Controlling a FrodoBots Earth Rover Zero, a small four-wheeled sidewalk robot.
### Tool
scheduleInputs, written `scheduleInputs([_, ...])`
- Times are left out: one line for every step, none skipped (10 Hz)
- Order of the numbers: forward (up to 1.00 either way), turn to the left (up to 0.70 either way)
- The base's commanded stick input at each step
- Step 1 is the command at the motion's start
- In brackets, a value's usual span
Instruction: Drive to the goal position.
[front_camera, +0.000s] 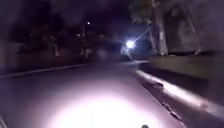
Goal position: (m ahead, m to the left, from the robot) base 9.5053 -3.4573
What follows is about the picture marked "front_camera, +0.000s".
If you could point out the pale high wall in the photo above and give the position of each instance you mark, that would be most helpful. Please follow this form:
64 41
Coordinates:
200 26

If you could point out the dark fence wall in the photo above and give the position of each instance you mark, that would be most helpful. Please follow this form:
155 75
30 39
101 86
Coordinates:
36 56

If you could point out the bright street lamp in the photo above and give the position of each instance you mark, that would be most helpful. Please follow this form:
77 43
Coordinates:
130 44

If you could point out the robot's own part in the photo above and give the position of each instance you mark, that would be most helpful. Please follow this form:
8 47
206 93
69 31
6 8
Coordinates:
145 126

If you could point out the dark asphalt road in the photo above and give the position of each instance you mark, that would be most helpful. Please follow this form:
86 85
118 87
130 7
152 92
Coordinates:
83 86

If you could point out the grass verge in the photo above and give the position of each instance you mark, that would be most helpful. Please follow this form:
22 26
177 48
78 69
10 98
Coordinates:
186 66

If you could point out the pale concrete kerb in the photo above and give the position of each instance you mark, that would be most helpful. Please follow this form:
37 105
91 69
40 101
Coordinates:
180 92

